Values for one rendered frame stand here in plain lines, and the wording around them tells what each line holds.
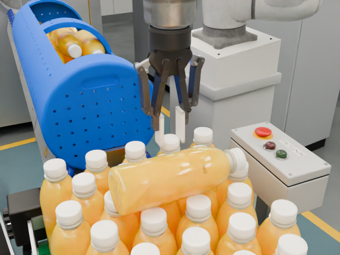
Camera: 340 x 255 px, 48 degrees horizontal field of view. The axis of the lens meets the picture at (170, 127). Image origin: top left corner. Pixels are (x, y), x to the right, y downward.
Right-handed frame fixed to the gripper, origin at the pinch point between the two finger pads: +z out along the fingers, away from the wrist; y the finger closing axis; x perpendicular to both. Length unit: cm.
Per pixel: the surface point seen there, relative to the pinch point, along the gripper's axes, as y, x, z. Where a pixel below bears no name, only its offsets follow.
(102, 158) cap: 14.3, 1.7, 2.5
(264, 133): -19.7, 4.7, 3.5
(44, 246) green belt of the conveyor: 27.3, -3.9, 24.6
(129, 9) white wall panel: -174, -560, 96
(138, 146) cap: 6.8, 0.4, 2.5
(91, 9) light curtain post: -22, -158, 8
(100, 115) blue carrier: 9.4, -18.4, 3.9
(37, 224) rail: 27.7, -3.9, 18.2
